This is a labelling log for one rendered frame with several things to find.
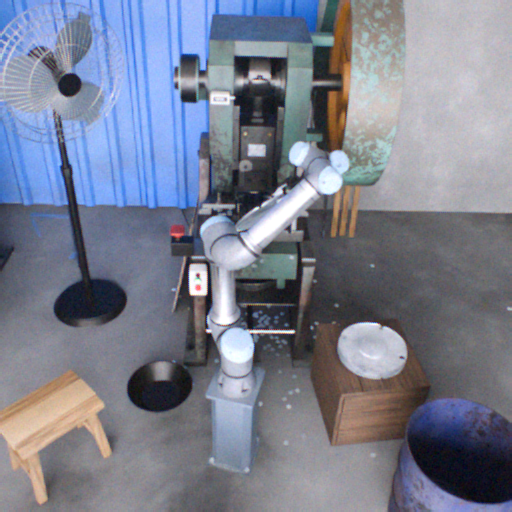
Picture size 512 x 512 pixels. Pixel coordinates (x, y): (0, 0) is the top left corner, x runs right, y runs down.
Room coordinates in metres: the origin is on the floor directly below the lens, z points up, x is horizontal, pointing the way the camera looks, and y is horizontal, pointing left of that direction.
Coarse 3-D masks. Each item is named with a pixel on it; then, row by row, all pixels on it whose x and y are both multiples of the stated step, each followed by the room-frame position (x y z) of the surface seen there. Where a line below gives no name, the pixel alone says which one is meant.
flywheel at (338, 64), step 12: (348, 0) 2.33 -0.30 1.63; (336, 12) 2.57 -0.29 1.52; (348, 12) 2.46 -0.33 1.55; (336, 24) 2.54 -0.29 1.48; (348, 24) 2.46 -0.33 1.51; (336, 36) 2.56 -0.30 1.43; (348, 36) 2.43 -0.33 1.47; (336, 48) 2.57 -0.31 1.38; (348, 48) 2.39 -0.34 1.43; (336, 60) 2.57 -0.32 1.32; (348, 60) 2.36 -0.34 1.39; (336, 72) 2.56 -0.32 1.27; (348, 72) 2.23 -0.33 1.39; (348, 84) 2.20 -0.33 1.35; (336, 96) 2.52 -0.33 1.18; (348, 96) 2.20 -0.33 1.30; (336, 108) 2.48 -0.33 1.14; (336, 132) 2.39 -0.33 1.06; (336, 144) 2.31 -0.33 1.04
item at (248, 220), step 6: (276, 198) 1.83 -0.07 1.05; (264, 204) 1.81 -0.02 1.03; (270, 204) 1.85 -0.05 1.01; (252, 210) 1.80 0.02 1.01; (258, 210) 1.82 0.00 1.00; (264, 210) 1.89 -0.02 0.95; (246, 216) 1.80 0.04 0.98; (252, 216) 1.84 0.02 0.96; (258, 216) 1.91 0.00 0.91; (240, 222) 1.81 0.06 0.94; (246, 222) 1.86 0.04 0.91; (252, 222) 1.91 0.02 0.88; (246, 228) 1.93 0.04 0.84
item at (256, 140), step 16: (240, 128) 2.17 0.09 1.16; (256, 128) 2.17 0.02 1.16; (272, 128) 2.18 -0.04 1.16; (240, 144) 2.17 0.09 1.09; (256, 144) 2.17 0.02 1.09; (272, 144) 2.18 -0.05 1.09; (240, 160) 2.17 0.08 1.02; (256, 160) 2.17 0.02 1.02; (272, 160) 2.18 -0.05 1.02; (240, 176) 2.17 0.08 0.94; (256, 176) 2.15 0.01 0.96; (272, 176) 2.18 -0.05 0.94
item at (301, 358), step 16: (304, 224) 2.30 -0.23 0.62; (304, 240) 2.16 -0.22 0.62; (304, 256) 2.02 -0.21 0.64; (304, 272) 1.97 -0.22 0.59; (304, 288) 1.97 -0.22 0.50; (304, 304) 1.97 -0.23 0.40; (288, 320) 2.27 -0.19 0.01; (304, 320) 1.97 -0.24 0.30; (304, 336) 1.97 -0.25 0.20; (304, 352) 2.03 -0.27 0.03
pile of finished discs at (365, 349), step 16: (352, 336) 1.80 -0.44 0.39; (368, 336) 1.80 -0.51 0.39; (384, 336) 1.80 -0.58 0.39; (352, 352) 1.70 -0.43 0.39; (368, 352) 1.70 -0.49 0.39; (384, 352) 1.70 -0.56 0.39; (400, 352) 1.71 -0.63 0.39; (352, 368) 1.63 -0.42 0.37; (368, 368) 1.61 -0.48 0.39; (384, 368) 1.62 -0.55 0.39; (400, 368) 1.64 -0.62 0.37
